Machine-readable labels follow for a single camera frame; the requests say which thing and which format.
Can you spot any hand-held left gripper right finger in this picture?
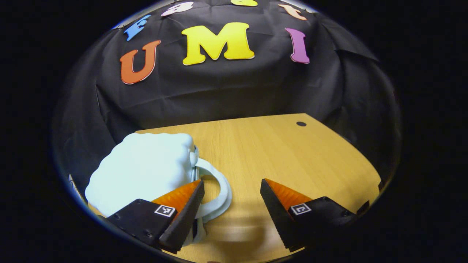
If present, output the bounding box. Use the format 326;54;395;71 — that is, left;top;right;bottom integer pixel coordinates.
260;178;370;253

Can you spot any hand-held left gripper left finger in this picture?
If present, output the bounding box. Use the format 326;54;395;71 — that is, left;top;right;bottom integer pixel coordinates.
106;179;205;254

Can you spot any light blue small suitcase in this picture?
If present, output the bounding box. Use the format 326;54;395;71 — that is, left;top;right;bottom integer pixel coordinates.
85;132;233;246

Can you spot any black backdrop cloth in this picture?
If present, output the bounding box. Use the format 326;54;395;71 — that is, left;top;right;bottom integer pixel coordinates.
53;0;403;205

